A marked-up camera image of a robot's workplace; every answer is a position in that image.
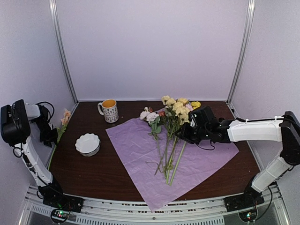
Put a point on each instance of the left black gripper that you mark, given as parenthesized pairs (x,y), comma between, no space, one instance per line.
(53,138)

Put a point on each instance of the bright yellow fake flower stem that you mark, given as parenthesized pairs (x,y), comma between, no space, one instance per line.
(195,104)

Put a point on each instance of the left aluminium corner post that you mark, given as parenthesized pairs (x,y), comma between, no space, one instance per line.
(62,54)

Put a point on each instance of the white scalloped bowl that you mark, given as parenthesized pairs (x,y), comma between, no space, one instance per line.
(88,144)

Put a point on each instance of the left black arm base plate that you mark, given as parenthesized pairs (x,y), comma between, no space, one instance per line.
(65,202)

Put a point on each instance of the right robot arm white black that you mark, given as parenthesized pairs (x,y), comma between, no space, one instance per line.
(285,129)

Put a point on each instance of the aluminium corner post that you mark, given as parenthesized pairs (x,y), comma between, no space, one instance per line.
(243,49)
(62,54)

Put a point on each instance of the pale yellow fake flower bunch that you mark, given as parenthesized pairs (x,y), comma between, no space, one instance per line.
(179,108)

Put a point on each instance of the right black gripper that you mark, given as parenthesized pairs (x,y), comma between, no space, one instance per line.
(184,134)

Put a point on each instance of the peach fake flower stem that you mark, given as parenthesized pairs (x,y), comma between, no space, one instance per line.
(61,130)

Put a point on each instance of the right aluminium corner post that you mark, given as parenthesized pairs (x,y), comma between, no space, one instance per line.
(243,49)

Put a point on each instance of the aluminium front rail frame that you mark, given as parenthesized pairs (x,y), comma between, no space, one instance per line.
(210,211)

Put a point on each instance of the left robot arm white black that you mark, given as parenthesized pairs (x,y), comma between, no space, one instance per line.
(15,130)

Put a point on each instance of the pink white fake rose stem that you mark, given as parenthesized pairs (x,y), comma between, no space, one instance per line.
(153,120)

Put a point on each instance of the purple wrapping paper sheet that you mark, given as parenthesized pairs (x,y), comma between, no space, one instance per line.
(137,152)

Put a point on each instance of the white floral mug yellow inside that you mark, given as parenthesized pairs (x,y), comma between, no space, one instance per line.
(109,110)

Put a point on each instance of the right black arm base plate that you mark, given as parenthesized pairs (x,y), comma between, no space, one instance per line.
(239,202)

